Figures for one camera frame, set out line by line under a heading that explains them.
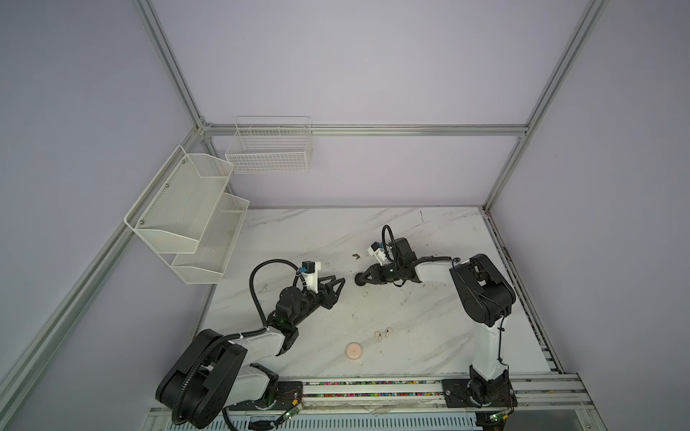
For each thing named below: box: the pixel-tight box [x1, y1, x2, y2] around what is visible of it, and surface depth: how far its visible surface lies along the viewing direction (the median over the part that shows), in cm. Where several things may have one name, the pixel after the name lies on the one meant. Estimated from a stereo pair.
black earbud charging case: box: [353, 272, 367, 287], surface depth 96 cm
